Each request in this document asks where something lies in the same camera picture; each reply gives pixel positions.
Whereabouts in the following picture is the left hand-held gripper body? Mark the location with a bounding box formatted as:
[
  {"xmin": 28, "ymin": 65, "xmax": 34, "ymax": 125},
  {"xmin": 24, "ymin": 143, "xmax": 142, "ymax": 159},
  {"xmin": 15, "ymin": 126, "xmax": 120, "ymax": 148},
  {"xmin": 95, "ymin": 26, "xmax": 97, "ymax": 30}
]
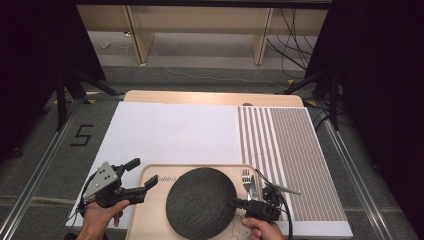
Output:
[{"xmin": 81, "ymin": 161, "xmax": 148, "ymax": 209}]

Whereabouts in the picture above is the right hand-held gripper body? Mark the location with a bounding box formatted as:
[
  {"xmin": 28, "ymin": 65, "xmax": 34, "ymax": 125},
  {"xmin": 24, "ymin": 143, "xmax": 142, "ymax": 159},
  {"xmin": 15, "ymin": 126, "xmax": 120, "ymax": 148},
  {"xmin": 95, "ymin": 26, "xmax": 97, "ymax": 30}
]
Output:
[{"xmin": 241, "ymin": 182, "xmax": 301, "ymax": 223}]

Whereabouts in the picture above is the fork with wooden handle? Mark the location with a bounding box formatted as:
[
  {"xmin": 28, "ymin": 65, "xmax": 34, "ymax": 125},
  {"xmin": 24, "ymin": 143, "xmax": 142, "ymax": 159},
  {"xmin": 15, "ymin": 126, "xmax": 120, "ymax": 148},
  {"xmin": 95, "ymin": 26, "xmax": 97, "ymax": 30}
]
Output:
[{"xmin": 241, "ymin": 168, "xmax": 252, "ymax": 201}]

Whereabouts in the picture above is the knife with wooden handle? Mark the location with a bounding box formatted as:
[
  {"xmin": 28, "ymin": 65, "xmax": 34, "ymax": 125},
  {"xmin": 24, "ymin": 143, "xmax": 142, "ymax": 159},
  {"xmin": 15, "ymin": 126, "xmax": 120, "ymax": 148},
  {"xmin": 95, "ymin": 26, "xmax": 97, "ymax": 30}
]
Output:
[{"xmin": 250, "ymin": 174, "xmax": 260, "ymax": 201}]

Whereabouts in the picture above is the beige plastic tray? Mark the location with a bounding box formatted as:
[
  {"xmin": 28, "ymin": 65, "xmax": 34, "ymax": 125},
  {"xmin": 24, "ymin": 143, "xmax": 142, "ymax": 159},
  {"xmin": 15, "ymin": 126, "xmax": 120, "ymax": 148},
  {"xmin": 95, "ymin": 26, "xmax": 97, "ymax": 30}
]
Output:
[{"xmin": 125, "ymin": 163, "xmax": 268, "ymax": 240}]

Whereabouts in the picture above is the black textured round plate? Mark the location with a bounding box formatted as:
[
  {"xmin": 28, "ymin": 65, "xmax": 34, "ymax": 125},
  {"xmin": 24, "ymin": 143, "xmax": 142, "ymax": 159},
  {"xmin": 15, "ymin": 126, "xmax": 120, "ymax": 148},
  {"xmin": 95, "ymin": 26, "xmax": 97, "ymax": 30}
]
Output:
[{"xmin": 165, "ymin": 167, "xmax": 239, "ymax": 240}]

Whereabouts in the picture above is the person's right hand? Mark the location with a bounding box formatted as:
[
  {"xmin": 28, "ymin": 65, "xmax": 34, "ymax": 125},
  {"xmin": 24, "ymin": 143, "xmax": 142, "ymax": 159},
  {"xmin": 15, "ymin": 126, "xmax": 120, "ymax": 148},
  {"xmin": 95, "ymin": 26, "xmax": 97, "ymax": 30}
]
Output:
[{"xmin": 241, "ymin": 217, "xmax": 287, "ymax": 240}]

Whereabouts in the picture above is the person's left hand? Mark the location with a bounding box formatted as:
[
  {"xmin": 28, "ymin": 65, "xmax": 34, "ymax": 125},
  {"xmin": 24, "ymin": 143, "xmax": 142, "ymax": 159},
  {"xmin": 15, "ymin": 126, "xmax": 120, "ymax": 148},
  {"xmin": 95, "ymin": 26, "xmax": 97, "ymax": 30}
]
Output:
[{"xmin": 78, "ymin": 199, "xmax": 131, "ymax": 238}]

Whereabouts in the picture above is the white board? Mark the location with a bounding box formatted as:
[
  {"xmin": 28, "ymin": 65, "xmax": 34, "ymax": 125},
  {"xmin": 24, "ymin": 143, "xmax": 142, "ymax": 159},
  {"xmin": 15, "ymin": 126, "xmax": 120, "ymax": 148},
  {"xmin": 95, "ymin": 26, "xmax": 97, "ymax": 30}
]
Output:
[{"xmin": 65, "ymin": 101, "xmax": 354, "ymax": 239}]

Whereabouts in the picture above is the brown white striped placemat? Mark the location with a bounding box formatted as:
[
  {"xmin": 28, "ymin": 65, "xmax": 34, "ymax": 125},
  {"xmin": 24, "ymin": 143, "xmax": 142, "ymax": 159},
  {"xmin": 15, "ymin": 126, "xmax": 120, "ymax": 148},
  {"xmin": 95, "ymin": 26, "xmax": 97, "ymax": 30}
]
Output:
[{"xmin": 237, "ymin": 105, "xmax": 349, "ymax": 223}]

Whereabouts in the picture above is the black metal stand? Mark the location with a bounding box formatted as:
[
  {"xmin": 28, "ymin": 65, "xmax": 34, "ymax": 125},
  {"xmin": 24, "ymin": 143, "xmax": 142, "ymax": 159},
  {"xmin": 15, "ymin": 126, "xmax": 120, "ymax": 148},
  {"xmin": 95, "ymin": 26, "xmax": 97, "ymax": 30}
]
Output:
[
  {"xmin": 54, "ymin": 68, "xmax": 125, "ymax": 132},
  {"xmin": 274, "ymin": 68, "xmax": 342, "ymax": 132}
]

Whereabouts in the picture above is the black curtain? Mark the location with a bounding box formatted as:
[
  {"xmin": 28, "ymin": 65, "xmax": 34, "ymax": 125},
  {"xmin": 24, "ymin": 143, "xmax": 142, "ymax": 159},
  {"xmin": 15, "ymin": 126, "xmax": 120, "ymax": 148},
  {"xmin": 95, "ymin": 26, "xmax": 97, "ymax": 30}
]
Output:
[
  {"xmin": 0, "ymin": 0, "xmax": 107, "ymax": 163},
  {"xmin": 304, "ymin": 0, "xmax": 424, "ymax": 234}
]

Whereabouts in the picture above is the beige wooden desk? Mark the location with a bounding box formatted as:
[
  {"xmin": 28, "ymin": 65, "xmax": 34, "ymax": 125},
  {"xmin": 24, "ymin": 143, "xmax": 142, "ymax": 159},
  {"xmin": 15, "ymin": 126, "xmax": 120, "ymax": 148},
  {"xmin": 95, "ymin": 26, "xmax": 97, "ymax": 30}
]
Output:
[{"xmin": 76, "ymin": 4, "xmax": 330, "ymax": 66}]

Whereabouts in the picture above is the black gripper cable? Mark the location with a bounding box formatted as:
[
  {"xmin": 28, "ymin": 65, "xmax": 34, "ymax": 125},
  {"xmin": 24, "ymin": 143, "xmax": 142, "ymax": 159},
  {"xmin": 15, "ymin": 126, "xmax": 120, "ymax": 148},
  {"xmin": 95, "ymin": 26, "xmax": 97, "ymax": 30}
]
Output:
[{"xmin": 254, "ymin": 169, "xmax": 295, "ymax": 240}]

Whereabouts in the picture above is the metal floor rail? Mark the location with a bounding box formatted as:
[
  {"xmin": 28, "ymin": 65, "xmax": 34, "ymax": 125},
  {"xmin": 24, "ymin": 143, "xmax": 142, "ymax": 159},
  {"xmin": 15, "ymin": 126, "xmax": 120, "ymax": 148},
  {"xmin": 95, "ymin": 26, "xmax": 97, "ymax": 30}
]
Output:
[
  {"xmin": 323, "ymin": 119, "xmax": 396, "ymax": 240},
  {"xmin": 0, "ymin": 96, "xmax": 86, "ymax": 240}
]

